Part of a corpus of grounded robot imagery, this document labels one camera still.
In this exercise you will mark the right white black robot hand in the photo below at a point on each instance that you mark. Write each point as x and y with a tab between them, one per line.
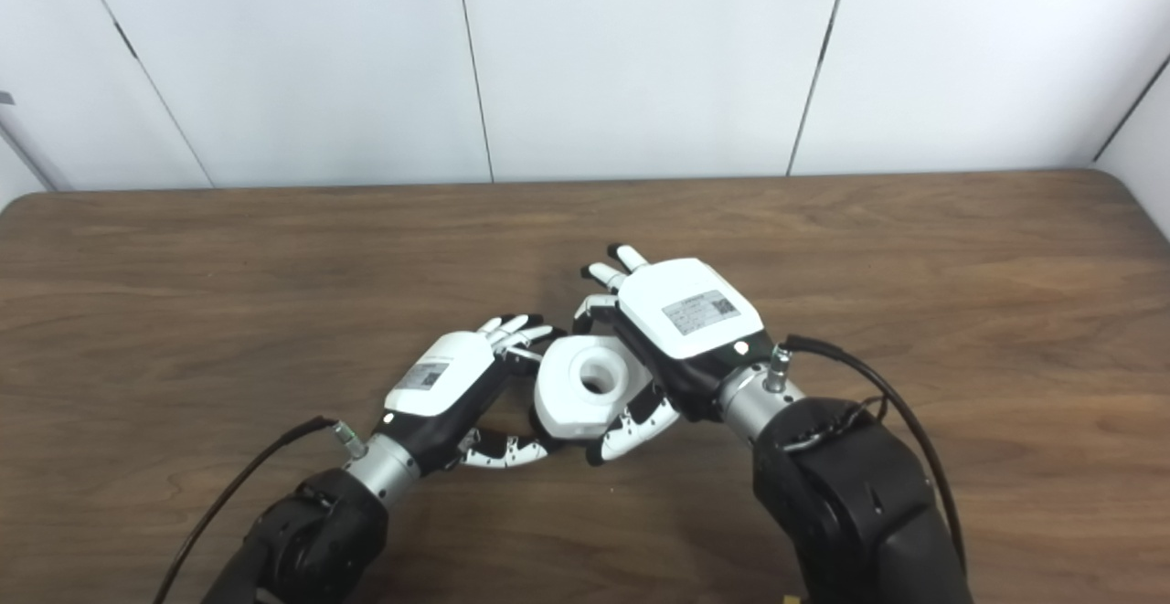
686	312

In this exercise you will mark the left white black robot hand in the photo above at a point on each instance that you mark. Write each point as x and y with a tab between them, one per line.
439	394

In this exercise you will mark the round white piece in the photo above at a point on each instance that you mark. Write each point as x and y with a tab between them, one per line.
590	389

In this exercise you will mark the black flanged holder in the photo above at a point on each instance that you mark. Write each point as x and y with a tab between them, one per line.
533	421

